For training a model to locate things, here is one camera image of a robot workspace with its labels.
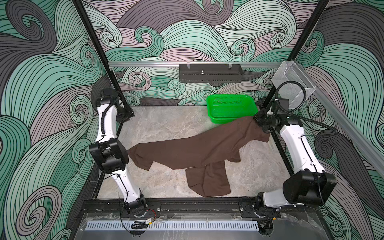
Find clear acrylic wall holder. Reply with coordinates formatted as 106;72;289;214
272;61;316;110

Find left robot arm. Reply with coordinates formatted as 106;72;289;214
89;88;147;216

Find green plastic basket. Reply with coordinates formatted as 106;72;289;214
207;95;259;124

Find aluminium rail right wall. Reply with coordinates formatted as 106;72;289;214
295;61;384;178

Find black frame post right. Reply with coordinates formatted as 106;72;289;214
261;0;330;109

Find black frame post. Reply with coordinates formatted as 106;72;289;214
261;0;330;109
72;0;134;123

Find white slotted cable duct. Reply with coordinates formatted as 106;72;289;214
84;220;259;232

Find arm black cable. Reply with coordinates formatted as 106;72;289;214
76;98;127;184
274;80;340;133

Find aluminium rail wall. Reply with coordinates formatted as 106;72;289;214
108;61;283;70
295;61;384;178

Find brown trousers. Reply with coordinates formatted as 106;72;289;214
128;117;270;197

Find black frame post left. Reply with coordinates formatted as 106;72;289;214
72;0;134;123

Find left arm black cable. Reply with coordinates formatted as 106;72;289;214
76;98;127;184

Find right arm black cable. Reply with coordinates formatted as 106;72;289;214
274;80;340;133

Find black perforated wall tray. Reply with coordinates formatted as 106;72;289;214
179;64;244;86

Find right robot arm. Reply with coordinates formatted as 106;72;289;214
254;99;337;208

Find aluminium rail back wall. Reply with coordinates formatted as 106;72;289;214
108;61;283;70

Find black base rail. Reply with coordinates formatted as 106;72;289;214
78;197;321;220

